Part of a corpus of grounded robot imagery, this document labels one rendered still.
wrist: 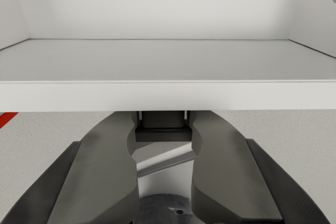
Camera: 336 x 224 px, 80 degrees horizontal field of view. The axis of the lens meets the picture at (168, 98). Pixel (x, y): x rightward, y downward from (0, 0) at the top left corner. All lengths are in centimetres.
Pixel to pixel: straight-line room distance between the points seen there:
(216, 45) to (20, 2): 16
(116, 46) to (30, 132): 137
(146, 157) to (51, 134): 113
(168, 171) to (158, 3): 27
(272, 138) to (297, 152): 25
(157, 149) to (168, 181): 6
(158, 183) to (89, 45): 28
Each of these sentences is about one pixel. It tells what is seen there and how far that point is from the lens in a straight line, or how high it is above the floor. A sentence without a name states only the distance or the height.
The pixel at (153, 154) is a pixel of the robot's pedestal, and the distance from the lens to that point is 37.
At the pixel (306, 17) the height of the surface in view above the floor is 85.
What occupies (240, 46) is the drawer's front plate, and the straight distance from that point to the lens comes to 17.
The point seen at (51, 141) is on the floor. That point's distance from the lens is 150.
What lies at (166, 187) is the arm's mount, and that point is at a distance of 39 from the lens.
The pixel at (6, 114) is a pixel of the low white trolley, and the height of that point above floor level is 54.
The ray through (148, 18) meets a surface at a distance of 18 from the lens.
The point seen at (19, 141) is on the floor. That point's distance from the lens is 160.
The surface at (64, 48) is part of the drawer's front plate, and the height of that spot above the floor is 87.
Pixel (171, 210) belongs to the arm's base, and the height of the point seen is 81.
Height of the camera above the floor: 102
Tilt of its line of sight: 62 degrees down
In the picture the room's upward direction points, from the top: 176 degrees clockwise
